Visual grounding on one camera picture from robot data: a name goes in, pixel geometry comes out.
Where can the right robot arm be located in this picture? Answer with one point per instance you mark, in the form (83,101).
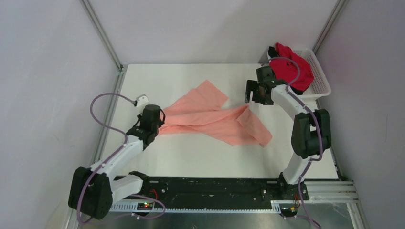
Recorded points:
(311,132)

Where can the left controller board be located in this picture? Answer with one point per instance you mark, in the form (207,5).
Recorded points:
(145,206)

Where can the red t-shirt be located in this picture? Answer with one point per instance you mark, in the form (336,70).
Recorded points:
(291,69)

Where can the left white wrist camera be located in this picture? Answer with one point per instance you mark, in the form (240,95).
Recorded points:
(141,101)

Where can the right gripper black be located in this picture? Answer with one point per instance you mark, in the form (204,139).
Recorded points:
(252,85)

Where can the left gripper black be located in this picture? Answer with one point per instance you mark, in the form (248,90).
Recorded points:
(160,122)

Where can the controller board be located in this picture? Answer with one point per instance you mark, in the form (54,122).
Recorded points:
(289,212)
(145,206)

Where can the aluminium frame post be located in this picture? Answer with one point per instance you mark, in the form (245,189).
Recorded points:
(334,15)
(97,25)

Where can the salmon pink t-shirt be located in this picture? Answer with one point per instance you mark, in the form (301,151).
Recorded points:
(201,111)

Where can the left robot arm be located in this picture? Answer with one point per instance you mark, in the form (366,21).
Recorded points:
(95,189)

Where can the black t-shirt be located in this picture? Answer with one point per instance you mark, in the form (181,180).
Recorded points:
(272,52)

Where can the white plastic basket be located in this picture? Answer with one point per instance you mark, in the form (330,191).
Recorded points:
(301,69)

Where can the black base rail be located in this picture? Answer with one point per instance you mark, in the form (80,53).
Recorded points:
(186,193)

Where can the left aluminium frame post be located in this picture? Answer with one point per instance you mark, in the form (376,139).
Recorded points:
(97,25)

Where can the right controller board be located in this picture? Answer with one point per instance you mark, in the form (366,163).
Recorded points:
(289,212)

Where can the right aluminium frame post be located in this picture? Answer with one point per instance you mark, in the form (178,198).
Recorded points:
(334,15)

